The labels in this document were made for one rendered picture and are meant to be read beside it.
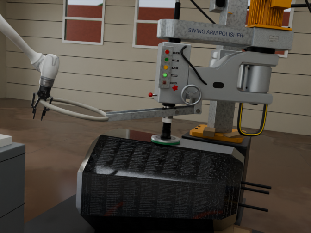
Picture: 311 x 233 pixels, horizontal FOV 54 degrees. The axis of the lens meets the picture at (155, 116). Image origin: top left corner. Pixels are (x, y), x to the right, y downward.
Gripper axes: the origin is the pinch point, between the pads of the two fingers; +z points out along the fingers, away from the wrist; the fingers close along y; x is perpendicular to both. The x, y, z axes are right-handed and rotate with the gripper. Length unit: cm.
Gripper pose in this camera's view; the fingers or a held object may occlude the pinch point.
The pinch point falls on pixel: (38, 114)
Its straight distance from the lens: 219.2
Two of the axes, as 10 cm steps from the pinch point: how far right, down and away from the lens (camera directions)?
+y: 8.8, 2.1, 4.4
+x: -3.9, -2.3, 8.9
